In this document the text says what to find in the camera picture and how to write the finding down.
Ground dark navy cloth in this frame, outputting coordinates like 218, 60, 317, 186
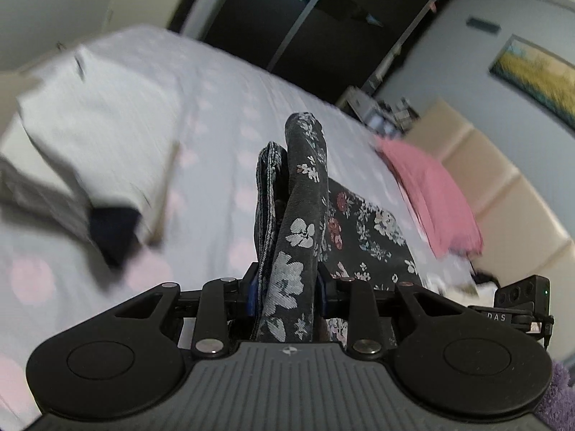
87, 204, 142, 270

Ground white folded garment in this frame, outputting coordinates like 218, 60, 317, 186
0, 47, 185, 252

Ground grey wall vent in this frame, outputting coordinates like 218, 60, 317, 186
465, 15, 501, 34

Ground pink pillow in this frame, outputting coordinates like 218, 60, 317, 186
375, 137, 485, 259

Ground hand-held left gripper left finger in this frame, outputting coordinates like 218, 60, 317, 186
114, 263, 259, 357

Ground purple fuzzy cloth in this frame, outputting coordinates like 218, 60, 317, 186
534, 359, 575, 427

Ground black wardrobe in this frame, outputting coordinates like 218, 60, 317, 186
180, 0, 450, 104

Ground black floral pants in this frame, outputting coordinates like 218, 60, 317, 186
254, 112, 425, 355

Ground framed wall painting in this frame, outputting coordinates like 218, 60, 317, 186
489, 35, 575, 133

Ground beige padded headboard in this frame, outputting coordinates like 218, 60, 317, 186
406, 101, 575, 364

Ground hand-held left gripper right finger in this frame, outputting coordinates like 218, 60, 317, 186
318, 264, 461, 357

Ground white bedside table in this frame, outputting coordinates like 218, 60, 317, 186
341, 85, 420, 138

